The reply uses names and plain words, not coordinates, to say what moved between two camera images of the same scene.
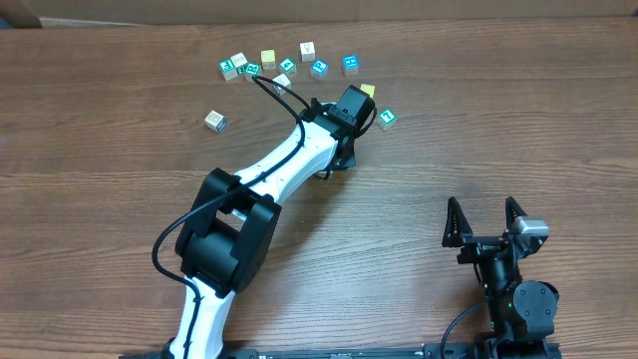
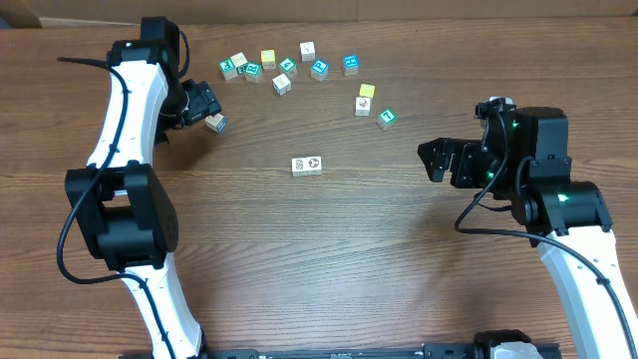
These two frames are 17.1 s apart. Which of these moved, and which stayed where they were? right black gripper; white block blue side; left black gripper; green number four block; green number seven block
Moved: left black gripper; right black gripper
Stayed: green number seven block; white block blue side; green number four block
